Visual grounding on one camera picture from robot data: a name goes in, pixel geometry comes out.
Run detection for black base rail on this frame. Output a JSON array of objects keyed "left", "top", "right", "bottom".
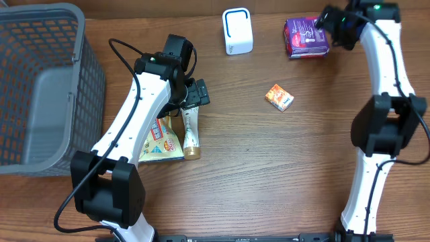
[{"left": 157, "top": 232, "right": 394, "bottom": 242}]

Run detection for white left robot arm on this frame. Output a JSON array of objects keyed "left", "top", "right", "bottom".
[{"left": 54, "top": 34, "right": 210, "bottom": 242}]

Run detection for white cream tube gold cap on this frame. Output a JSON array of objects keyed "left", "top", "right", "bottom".
[{"left": 181, "top": 107, "right": 201, "bottom": 160}]

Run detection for grey plastic shopping basket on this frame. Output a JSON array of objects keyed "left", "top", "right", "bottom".
[{"left": 1, "top": 3, "right": 105, "bottom": 176}]

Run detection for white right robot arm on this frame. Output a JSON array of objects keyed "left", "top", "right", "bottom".
[{"left": 315, "top": 1, "right": 429, "bottom": 241}]

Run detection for red purple pad pack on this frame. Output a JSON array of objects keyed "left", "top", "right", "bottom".
[{"left": 284, "top": 17, "right": 330, "bottom": 59}]

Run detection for small orange box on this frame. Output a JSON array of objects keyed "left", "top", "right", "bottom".
[{"left": 265, "top": 84, "right": 294, "bottom": 112}]

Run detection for yellow snack packet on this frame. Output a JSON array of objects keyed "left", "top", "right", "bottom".
[{"left": 138, "top": 116, "right": 184, "bottom": 163}]

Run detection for white barcode scanner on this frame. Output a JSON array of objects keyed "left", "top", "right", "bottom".
[{"left": 222, "top": 7, "right": 253, "bottom": 55}]

